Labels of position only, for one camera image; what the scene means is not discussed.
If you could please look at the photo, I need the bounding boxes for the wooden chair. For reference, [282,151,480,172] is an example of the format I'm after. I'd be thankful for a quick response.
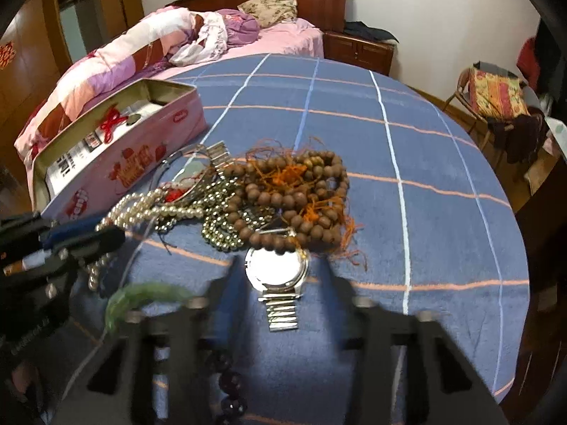
[443,64,548,173]

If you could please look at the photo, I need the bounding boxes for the wooden bed with pink sheet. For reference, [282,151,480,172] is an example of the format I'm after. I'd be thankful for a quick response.
[13,0,352,206]

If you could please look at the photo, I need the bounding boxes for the dark folded clothes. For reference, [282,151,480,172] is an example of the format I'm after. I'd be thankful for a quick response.
[343,21,399,44]

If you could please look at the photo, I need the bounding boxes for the brown wooden bead necklace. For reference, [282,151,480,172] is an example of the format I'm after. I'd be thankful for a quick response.
[221,138,369,272]

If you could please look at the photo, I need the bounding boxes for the wooden wardrobe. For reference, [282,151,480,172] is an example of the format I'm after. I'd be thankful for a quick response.
[0,0,145,142]

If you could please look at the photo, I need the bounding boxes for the pink tin box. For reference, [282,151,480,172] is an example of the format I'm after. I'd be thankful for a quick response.
[30,78,209,222]

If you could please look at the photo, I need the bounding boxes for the metallic bead necklace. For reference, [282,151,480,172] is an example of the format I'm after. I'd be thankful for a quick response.
[201,177,276,254]

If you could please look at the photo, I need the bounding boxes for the floral pillow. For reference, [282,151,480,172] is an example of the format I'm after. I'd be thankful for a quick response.
[237,0,299,28]

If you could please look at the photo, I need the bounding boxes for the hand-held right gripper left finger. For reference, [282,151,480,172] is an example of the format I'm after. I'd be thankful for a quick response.
[53,269,238,425]

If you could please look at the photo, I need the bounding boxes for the dark garment on chair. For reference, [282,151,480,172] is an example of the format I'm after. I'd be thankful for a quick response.
[487,113,548,164]

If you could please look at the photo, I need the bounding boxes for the colourful patterned cushion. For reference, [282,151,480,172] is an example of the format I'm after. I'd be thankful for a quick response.
[468,68,530,120]

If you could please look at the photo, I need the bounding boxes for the red hanging garment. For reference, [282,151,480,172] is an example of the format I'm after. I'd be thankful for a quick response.
[516,38,542,90]

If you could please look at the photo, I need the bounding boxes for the black hanging coat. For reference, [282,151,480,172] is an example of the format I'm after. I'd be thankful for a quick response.
[534,17,567,103]

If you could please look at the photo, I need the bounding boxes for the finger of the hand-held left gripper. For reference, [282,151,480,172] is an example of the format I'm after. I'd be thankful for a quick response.
[0,225,127,285]
[0,213,107,253]

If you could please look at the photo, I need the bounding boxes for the blue plaid blanket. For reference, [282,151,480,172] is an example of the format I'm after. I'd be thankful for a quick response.
[66,53,532,425]

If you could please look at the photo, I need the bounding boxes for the dark wooden desk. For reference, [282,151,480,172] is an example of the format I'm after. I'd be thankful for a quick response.
[509,159,567,421]

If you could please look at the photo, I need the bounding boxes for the dark purple bead bracelet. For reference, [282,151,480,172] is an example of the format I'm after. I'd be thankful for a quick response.
[208,350,249,425]

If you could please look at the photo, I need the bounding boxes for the silver bangle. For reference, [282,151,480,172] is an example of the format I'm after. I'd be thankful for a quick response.
[159,144,212,204]

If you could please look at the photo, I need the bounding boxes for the white floral cloth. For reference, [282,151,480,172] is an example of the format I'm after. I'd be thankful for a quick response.
[169,11,229,65]

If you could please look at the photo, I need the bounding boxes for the red knot ornament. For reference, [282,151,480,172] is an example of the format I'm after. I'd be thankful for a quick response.
[98,105,128,145]

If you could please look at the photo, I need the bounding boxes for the silver wrist watch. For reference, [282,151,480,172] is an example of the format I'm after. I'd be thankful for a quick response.
[245,228,311,332]

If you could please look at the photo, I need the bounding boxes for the white pearl necklace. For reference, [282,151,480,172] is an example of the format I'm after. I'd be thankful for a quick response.
[88,181,209,293]

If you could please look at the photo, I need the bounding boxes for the pink patchwork quilt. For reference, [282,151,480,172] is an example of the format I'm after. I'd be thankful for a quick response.
[13,6,209,173]

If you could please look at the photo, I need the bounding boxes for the purple cloth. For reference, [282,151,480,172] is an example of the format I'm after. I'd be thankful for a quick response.
[221,8,263,47]

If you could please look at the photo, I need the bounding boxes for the green jade bangle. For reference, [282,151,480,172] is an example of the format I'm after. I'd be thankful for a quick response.
[105,282,194,334]

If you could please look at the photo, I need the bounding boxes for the wooden nightstand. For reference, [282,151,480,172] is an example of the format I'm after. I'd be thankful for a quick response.
[322,30,396,76]

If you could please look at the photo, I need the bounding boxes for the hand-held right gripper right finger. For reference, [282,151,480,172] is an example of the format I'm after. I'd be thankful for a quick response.
[325,266,510,425]

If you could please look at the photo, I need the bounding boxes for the silver watch band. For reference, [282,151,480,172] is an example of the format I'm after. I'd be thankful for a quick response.
[206,141,229,179]

